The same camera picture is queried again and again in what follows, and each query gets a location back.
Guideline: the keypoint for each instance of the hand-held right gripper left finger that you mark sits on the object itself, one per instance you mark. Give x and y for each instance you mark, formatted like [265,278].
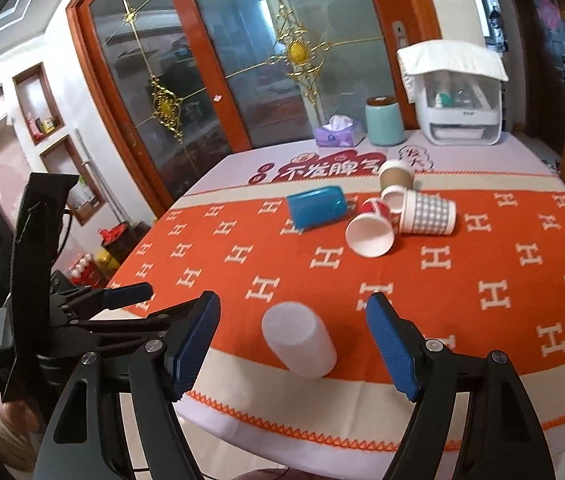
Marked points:
[193,347]

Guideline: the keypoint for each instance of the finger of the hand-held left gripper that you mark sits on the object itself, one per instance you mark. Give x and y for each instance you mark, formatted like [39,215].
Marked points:
[152,321]
[127,294]

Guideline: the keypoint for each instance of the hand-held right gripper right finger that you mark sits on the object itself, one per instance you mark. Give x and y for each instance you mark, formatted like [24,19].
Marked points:
[392,350]

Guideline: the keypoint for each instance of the white foam cup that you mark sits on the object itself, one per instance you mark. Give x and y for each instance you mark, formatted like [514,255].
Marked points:
[297,342]

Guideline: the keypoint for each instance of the red and white paper cup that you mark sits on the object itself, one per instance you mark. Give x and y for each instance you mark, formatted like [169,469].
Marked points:
[368,232]

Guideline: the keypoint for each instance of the grey checked paper cup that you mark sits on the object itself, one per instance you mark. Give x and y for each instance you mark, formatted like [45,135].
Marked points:
[427,215]

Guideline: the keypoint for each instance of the blue plastic cup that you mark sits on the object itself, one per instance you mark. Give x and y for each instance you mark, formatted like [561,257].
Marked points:
[317,208]

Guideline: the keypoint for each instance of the brown paper cup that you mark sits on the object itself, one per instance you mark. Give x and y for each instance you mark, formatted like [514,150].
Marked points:
[396,175]

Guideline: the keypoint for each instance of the red crate of bottles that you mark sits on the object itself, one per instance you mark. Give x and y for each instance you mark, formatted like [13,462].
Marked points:
[85,270]

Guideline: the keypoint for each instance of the red gift basket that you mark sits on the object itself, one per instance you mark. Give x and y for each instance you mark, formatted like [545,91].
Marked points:
[120,240]

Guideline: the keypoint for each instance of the orange patterned blanket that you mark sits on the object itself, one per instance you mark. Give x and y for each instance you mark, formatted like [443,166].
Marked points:
[462,285]

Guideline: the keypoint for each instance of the wooden glass sliding door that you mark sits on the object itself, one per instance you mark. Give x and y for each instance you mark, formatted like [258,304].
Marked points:
[287,60]
[127,85]

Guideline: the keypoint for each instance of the orange H-pattern tablecloth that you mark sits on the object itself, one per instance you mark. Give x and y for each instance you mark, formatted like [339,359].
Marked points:
[477,160]

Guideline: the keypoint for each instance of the purple tissue box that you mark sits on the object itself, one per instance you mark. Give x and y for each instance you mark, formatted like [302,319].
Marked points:
[337,135]

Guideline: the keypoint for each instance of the teal canister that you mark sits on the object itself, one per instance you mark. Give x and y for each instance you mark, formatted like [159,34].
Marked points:
[384,122]

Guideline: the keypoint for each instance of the white countertop appliance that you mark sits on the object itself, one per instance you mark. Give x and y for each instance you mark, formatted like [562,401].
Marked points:
[462,120]

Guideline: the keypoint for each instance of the white folded towel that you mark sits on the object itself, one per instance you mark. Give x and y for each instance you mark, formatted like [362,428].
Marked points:
[450,57]

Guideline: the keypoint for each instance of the dark wooden door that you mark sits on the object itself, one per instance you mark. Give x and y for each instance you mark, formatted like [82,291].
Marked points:
[542,60]

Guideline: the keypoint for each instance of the wall niche shelf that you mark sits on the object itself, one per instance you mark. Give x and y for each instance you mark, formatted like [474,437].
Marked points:
[40,105]
[75,180]

